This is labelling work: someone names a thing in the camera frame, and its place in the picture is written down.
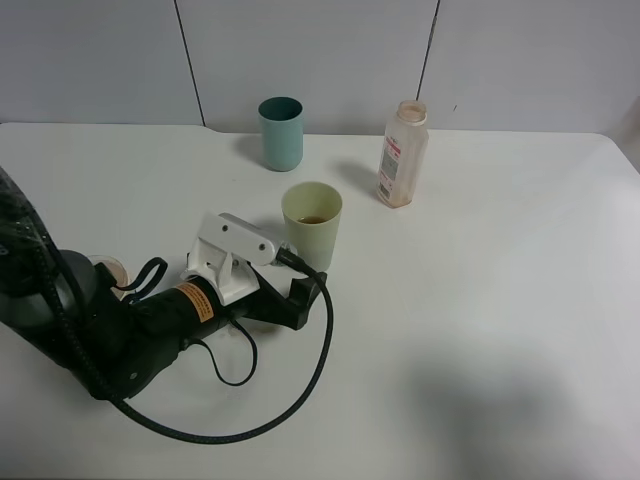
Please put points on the light green plastic cup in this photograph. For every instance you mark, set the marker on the light green plastic cup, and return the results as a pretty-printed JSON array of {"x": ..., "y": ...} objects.
[{"x": 312, "y": 212}]

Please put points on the blue white ribbed cup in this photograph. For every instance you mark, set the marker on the blue white ribbed cup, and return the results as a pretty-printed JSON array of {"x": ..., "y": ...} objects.
[{"x": 117, "y": 270}]

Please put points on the teal plastic cup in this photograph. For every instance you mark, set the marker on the teal plastic cup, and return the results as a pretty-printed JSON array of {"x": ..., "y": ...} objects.
[{"x": 281, "y": 124}]

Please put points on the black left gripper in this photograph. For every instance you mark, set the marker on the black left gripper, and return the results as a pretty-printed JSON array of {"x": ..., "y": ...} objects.
[{"x": 265, "y": 305}]

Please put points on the clear plastic beverage bottle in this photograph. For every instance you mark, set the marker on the clear plastic beverage bottle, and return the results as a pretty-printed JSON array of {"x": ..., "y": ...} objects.
[{"x": 406, "y": 138}]

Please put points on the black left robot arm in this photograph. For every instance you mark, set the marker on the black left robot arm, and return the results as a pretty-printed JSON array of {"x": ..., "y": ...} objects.
[{"x": 130, "y": 333}]

